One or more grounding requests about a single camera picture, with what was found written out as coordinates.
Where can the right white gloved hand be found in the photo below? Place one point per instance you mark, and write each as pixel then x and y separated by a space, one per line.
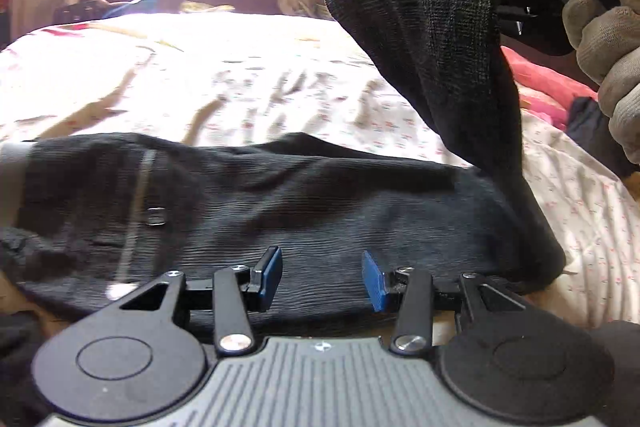
pixel 606 42

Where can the pink pillow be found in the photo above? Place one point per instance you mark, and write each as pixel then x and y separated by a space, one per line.
pixel 543 92

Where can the cherry print bed sheet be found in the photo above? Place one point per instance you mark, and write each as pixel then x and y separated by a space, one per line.
pixel 220 78

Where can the dark grey knit pants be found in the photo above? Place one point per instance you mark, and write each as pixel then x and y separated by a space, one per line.
pixel 102 213

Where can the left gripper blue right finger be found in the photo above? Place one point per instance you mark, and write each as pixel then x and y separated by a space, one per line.
pixel 387 287

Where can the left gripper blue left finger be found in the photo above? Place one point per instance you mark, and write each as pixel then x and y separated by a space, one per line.
pixel 251 287

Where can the yellow cloth on bench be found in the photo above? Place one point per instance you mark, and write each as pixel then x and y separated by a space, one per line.
pixel 191 7

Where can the dark bag by window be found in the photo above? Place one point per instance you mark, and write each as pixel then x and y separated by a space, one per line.
pixel 101 10

